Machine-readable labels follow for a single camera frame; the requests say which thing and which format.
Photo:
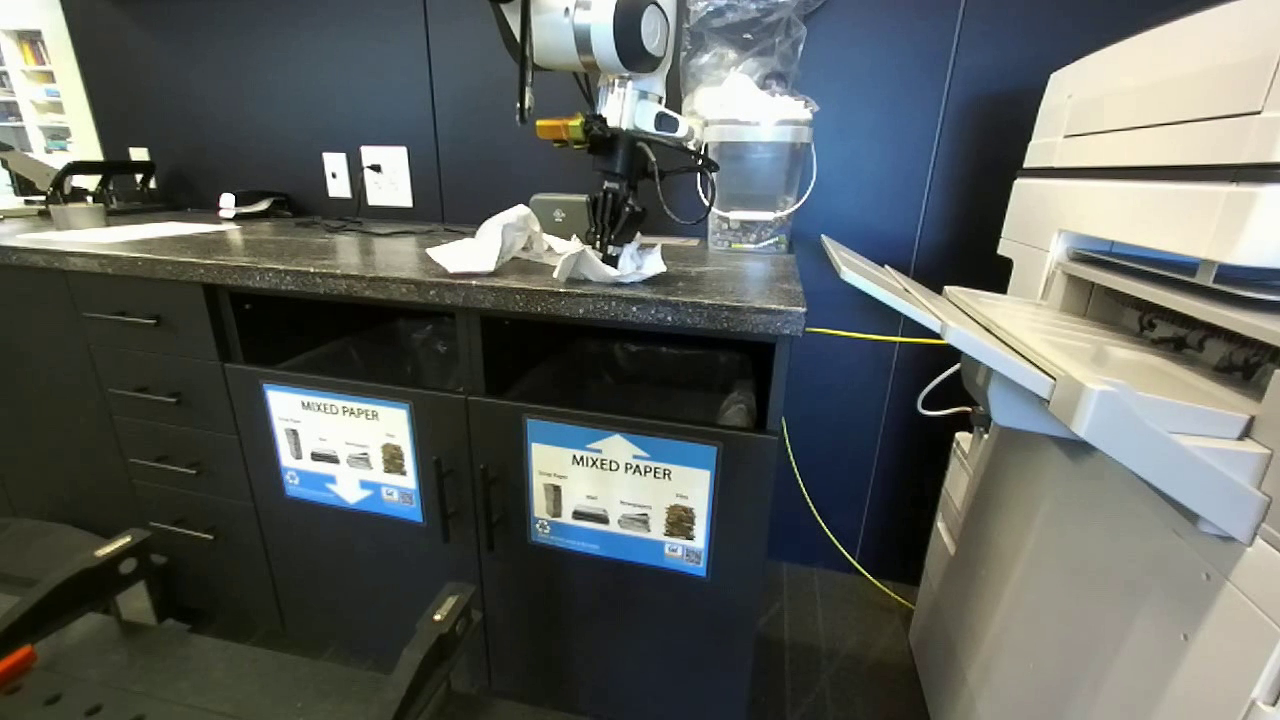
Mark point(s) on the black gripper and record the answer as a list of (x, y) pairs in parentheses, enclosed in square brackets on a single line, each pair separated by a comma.
[(621, 164)]

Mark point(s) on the small white paper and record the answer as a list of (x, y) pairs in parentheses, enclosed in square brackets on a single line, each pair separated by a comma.
[(624, 265)]

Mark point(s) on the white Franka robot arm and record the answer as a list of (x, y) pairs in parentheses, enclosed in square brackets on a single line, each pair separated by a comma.
[(607, 34)]

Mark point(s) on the black bin liner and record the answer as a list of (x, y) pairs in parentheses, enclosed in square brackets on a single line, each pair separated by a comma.
[(375, 355), (624, 383)]

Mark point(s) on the small grey box device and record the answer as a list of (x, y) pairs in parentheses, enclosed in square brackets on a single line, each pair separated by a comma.
[(561, 213)]

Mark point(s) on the large crumpled white paper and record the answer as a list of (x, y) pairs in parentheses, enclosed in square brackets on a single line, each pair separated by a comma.
[(492, 240)]

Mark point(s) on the clear plastic bucket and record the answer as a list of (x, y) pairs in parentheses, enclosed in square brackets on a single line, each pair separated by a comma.
[(761, 185)]

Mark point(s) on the clear plastic bag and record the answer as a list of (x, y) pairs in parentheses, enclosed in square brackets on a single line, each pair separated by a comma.
[(745, 61)]

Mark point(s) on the up arrow mixed paper label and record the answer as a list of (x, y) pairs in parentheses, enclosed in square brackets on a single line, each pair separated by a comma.
[(621, 496)]

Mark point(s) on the down arrow mixed paper label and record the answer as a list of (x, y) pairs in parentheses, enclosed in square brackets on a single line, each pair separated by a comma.
[(344, 449)]

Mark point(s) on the black cabinet with stone counter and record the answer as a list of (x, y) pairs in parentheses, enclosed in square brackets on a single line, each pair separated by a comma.
[(600, 641)]

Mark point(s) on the black hole punch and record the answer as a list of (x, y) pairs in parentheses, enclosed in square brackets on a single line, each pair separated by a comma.
[(114, 185)]

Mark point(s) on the flat white paper sheet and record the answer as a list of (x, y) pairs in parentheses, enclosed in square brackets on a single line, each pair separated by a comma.
[(104, 233)]

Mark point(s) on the large white office printer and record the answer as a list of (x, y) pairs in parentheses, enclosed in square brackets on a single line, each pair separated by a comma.
[(1105, 535)]

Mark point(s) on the grey desk device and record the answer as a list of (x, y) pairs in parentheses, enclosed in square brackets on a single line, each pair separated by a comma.
[(27, 172)]

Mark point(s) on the white shelf unit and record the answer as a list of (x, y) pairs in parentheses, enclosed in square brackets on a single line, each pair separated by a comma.
[(40, 83)]

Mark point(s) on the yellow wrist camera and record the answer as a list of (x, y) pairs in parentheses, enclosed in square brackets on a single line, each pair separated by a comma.
[(561, 130)]

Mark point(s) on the large white wall outlet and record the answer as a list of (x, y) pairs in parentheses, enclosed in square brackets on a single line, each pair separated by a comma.
[(386, 179)]

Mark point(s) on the small white wall plate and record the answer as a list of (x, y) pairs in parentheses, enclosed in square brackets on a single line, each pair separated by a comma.
[(338, 172)]

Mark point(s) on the tiny white wall plate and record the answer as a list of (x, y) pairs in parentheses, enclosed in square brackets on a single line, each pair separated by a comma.
[(139, 154)]

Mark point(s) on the black metal frame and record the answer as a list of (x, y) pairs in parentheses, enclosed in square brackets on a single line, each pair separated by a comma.
[(202, 681)]

